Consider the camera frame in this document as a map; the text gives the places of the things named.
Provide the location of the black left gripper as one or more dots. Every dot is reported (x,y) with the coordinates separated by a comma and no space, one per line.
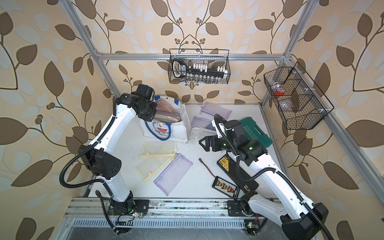
(149,118)

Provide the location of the black wire basket right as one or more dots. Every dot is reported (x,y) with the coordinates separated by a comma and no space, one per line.
(299,100)

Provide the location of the white Doraemon canvas bag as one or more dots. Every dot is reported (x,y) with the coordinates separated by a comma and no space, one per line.
(166,131)

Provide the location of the black charger board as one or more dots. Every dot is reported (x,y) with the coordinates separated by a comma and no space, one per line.
(224,187)

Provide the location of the pink mesh pouch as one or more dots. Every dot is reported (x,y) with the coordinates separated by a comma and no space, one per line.
(164,106)

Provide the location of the black wire basket back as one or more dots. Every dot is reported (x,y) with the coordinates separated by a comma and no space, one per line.
(199,66)

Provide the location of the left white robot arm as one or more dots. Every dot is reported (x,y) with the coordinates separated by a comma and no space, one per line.
(98,155)

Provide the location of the yellow mesh pouch left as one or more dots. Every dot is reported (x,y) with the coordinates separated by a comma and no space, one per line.
(158,149)

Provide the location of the aluminium frame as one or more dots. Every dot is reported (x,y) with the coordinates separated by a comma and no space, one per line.
(316,66)

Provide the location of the purple mesh pouch pile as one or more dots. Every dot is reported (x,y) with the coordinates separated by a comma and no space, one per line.
(173,174)

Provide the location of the dark blue mesh pouch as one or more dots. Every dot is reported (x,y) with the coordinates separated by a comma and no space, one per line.
(166,117)

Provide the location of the yellow mesh pouch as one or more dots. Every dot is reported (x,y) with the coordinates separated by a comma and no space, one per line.
(158,149)
(148,167)

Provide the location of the purple mesh pouch far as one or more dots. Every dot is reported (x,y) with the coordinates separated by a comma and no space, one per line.
(213,109)

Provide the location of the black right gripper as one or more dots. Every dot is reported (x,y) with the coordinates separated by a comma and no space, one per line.
(215,139)

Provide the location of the purple mesh pouch near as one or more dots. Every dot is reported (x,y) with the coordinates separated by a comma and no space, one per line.
(198,122)

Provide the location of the green plastic tool case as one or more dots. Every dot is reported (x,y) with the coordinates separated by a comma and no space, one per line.
(254,132)

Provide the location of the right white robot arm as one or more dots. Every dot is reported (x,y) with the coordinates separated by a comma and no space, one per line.
(298,216)

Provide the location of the black wire basket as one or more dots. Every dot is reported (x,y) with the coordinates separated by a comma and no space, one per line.
(199,66)
(299,100)

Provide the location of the black box yellow label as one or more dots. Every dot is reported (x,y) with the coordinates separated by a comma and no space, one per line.
(228,165)

